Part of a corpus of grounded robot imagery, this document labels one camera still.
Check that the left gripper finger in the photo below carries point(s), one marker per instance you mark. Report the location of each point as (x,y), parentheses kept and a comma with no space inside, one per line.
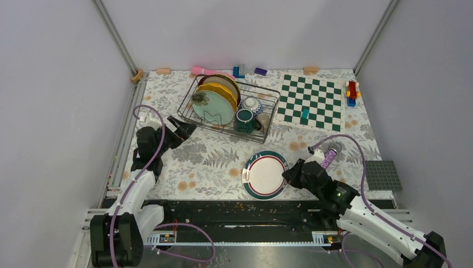
(187,130)
(175,122)

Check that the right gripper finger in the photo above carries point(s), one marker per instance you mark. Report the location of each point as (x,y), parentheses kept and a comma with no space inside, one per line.
(299,164)
(290,177)

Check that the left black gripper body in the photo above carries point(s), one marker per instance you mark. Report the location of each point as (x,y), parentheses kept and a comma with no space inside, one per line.
(170,139)

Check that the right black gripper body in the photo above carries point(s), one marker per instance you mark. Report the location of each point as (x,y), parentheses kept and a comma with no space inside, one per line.
(305,185)

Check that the white plate green red rim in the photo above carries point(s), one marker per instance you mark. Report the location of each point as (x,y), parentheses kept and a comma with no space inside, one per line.
(262,175)

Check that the mint green flower plate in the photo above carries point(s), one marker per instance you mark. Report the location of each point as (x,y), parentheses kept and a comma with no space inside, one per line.
(212,107)

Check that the yellow dotted scalloped plate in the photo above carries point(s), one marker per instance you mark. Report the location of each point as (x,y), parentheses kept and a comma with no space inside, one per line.
(220,90)

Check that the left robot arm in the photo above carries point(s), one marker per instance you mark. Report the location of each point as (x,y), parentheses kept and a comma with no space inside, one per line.
(117,235)

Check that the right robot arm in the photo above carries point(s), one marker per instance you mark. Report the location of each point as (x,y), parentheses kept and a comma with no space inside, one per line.
(344,205)

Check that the purple glitter tube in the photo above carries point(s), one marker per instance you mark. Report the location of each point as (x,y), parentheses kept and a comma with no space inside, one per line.
(330,156)

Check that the floral tablecloth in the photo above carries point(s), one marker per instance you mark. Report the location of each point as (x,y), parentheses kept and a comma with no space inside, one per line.
(209,164)

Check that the left wooden block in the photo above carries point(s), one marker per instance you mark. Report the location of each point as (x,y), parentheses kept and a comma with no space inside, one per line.
(163,71)

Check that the teal block on chessboard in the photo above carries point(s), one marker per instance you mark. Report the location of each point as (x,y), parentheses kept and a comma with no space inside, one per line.
(304,117)

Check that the beige plate dark red rim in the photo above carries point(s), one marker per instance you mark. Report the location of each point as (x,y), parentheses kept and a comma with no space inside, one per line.
(225,81)

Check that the pink toy bat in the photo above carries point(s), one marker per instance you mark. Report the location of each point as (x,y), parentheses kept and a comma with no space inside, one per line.
(197,70)

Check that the dark green mug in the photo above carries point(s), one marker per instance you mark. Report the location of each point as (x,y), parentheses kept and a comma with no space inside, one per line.
(245,121)

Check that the corner wooden block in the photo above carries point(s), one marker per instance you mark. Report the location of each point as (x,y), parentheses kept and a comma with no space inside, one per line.
(135,79)

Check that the grey lego baseplate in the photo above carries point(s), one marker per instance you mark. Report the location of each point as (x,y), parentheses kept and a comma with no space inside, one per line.
(382,175)

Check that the green white chessboard mat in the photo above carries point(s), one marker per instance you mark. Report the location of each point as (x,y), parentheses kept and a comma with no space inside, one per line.
(325,101)

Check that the blue white patterned bowl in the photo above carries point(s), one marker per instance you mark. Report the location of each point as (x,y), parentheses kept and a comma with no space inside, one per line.
(253,104)

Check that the blue grey lego bricks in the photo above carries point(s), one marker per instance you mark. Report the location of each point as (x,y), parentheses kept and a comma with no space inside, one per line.
(239,71)

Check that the red yellow blue lego toy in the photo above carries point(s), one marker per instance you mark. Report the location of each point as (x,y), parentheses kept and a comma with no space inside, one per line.
(352,93)

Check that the purple lego brick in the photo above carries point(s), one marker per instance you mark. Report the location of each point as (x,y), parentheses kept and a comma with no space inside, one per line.
(260,71)

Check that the right wooden block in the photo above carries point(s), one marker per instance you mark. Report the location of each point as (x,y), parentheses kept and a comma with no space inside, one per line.
(310,70)

